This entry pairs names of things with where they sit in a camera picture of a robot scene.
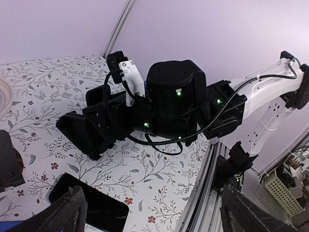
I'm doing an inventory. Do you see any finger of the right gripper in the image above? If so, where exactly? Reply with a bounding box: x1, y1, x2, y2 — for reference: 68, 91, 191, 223
82, 103, 113, 145

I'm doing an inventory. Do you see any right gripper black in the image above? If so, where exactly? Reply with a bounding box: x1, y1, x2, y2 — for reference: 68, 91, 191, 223
85, 60, 246, 145

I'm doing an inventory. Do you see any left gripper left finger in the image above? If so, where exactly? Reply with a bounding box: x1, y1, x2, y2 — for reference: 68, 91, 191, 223
9, 186, 87, 232

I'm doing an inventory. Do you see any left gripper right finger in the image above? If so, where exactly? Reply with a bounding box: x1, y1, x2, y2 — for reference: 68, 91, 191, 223
221, 185, 298, 232

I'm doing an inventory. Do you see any round wooden base stand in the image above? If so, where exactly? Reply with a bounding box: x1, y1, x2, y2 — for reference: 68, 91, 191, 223
0, 130, 25, 192

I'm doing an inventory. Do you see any black clamp phone stand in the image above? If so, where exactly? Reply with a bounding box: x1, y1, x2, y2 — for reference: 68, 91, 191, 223
56, 111, 116, 161

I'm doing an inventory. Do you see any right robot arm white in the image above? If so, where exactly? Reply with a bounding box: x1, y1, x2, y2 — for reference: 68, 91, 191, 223
83, 51, 309, 152

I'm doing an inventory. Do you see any blue phone face down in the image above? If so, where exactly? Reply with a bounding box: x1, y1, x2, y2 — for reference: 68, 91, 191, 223
0, 221, 22, 232

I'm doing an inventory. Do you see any white perforated basket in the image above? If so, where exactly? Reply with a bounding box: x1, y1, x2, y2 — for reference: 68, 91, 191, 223
262, 166, 308, 217

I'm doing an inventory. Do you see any floral table mat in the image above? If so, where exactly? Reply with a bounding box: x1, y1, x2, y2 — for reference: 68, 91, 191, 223
0, 55, 209, 232

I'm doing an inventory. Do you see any white round dish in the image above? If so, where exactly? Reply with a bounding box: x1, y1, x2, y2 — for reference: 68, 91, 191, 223
0, 79, 13, 119

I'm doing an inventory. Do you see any front aluminium rail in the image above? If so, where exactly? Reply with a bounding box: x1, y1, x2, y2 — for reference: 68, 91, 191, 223
174, 142, 229, 232

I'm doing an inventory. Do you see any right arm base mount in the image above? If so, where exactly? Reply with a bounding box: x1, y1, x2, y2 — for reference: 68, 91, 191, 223
212, 141, 258, 195

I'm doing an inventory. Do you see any right aluminium frame post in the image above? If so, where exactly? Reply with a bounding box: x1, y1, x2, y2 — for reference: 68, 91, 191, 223
102, 0, 136, 59

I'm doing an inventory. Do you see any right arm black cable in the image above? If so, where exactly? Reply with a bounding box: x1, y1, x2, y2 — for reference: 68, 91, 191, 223
102, 57, 302, 155

